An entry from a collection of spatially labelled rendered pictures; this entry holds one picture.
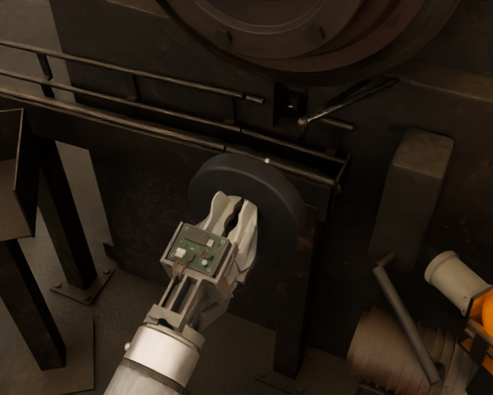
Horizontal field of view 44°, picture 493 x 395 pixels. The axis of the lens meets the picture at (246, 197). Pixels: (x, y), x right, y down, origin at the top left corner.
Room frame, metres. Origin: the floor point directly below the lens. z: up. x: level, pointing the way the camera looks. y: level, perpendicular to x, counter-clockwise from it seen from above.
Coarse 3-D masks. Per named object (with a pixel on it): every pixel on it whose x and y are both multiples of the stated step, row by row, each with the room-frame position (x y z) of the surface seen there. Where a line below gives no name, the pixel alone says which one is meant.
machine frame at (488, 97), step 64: (64, 0) 0.98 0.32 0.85; (128, 0) 0.95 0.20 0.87; (128, 64) 0.94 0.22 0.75; (192, 64) 0.88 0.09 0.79; (448, 64) 0.75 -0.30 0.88; (192, 128) 0.88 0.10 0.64; (256, 128) 0.83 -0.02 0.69; (320, 128) 0.78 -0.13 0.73; (384, 128) 0.73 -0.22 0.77; (448, 128) 0.69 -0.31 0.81; (128, 192) 0.96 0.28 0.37; (448, 192) 0.68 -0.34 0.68; (128, 256) 0.98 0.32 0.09; (256, 256) 0.82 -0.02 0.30; (320, 256) 0.76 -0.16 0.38; (256, 320) 0.82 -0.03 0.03; (320, 320) 0.75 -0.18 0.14; (448, 320) 0.64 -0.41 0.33
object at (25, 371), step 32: (0, 128) 0.83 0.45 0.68; (0, 160) 0.83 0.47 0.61; (32, 160) 0.78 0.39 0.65; (0, 192) 0.75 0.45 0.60; (32, 192) 0.72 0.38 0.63; (0, 224) 0.67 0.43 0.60; (32, 224) 0.66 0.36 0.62; (0, 256) 0.69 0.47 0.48; (0, 288) 0.69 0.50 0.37; (32, 288) 0.72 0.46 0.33; (32, 320) 0.69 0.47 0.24; (32, 352) 0.69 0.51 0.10; (64, 352) 0.73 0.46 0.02; (32, 384) 0.65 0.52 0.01; (64, 384) 0.65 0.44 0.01
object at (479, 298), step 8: (488, 288) 0.46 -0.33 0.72; (480, 296) 0.45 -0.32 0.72; (472, 304) 0.44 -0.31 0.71; (480, 304) 0.45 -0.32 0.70; (472, 312) 0.44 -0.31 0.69; (480, 312) 0.45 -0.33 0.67; (464, 320) 0.44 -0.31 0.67; (480, 320) 0.45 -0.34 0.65; (464, 328) 0.44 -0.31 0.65; (464, 336) 0.44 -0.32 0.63
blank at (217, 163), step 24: (216, 168) 0.52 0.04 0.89; (240, 168) 0.51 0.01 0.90; (264, 168) 0.51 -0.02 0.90; (192, 192) 0.53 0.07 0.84; (216, 192) 0.52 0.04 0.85; (240, 192) 0.50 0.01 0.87; (264, 192) 0.49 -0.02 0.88; (288, 192) 0.49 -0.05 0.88; (264, 216) 0.49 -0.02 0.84; (288, 216) 0.48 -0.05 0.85; (264, 240) 0.49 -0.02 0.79; (288, 240) 0.47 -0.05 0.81
